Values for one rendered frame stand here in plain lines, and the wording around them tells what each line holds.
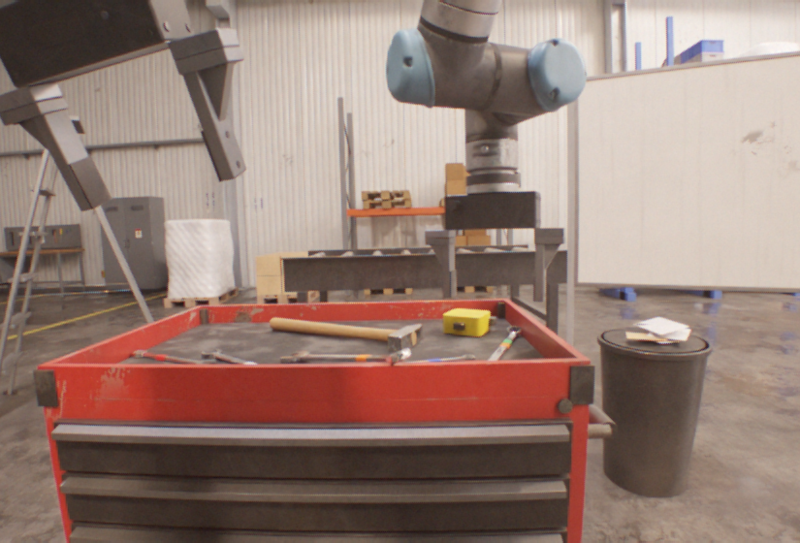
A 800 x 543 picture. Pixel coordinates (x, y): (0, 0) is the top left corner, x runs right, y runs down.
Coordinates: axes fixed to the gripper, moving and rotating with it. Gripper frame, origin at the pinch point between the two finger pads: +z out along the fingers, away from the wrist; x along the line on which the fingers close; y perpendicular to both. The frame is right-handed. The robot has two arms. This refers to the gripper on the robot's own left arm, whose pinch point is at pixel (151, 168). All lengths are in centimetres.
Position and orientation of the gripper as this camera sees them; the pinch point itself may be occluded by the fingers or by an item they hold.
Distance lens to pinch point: 40.3
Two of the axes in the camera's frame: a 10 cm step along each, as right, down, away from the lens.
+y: 0.5, -4.9, 8.7
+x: -9.8, 1.4, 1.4
